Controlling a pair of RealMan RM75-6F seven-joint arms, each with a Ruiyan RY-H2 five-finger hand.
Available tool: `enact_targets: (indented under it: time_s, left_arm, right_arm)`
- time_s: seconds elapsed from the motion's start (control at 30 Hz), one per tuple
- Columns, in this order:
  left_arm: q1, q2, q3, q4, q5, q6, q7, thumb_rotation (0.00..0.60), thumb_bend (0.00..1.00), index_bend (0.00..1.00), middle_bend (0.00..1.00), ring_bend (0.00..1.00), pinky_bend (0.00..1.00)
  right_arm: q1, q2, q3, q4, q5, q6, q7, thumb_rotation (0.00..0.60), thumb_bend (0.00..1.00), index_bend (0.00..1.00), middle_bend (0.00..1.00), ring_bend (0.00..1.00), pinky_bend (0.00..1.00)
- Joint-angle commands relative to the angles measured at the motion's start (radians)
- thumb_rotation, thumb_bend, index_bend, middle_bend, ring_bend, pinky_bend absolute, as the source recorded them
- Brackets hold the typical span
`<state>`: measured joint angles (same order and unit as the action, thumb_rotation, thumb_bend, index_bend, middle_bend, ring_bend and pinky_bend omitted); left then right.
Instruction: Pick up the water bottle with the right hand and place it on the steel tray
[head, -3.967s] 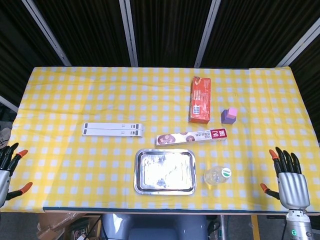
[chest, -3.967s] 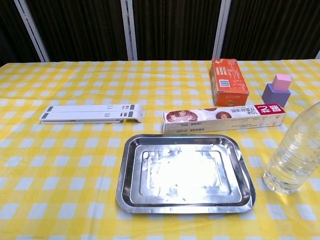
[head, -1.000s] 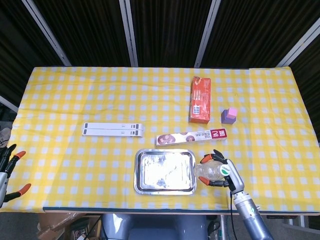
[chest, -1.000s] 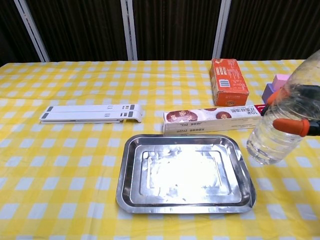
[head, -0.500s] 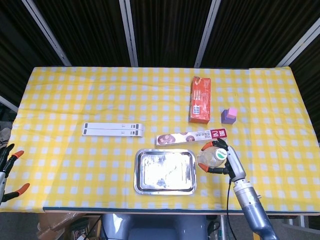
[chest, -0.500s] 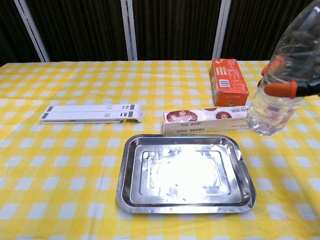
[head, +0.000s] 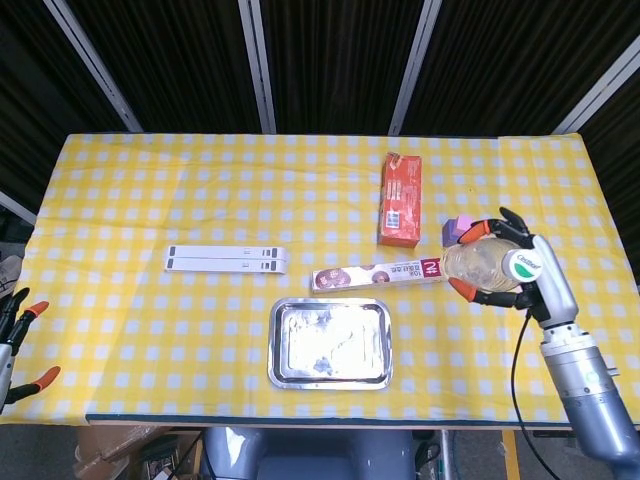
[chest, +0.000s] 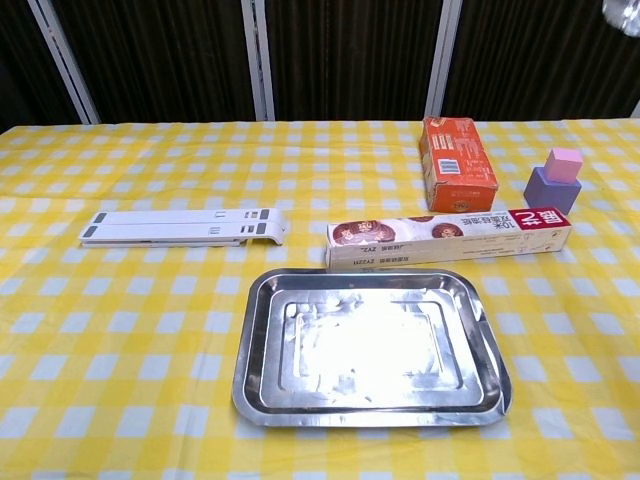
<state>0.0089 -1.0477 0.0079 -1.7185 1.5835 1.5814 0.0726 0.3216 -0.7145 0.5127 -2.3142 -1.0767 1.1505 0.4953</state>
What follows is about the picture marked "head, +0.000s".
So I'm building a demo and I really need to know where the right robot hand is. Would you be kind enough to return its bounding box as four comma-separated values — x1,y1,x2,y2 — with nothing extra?
448,206,580,330

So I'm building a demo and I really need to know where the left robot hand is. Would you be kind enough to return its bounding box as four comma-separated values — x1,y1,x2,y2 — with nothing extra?
0,287,62,414

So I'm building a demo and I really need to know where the clear plastic bottle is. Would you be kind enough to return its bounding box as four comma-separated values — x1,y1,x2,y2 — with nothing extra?
439,238,544,294

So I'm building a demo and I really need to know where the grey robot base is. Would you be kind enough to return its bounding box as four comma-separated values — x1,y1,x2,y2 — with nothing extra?
202,427,416,480

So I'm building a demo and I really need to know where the silver metal tray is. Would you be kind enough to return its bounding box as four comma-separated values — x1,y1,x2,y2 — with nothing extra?
266,297,395,391

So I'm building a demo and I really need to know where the purple and pink cube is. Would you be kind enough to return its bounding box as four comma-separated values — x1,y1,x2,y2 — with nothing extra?
441,213,476,248

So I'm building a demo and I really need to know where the yellow floor tape strip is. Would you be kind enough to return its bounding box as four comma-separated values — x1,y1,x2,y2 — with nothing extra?
501,429,520,480

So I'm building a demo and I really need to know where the orange cardboard box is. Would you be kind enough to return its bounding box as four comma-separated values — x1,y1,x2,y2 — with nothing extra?
376,152,425,250

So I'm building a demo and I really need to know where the long foil wrap box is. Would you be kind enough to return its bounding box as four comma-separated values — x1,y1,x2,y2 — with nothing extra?
310,256,454,295

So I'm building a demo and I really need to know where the metal table leg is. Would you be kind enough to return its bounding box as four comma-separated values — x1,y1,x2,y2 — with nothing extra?
438,428,454,480

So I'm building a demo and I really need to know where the white folding stand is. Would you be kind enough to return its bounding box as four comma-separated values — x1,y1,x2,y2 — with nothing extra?
164,244,290,276

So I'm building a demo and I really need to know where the yellow checkered tablecloth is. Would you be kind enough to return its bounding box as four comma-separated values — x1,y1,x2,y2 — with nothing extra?
0,130,640,426

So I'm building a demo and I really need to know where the black pleated curtain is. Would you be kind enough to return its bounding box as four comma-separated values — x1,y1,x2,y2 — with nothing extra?
0,0,640,281

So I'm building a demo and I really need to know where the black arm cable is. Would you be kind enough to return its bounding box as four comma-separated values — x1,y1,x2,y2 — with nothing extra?
509,309,566,480

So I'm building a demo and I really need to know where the white metal frame post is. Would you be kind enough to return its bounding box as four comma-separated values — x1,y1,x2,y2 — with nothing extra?
237,0,278,135
388,0,444,135
552,35,640,135
42,0,144,134
0,189,37,225

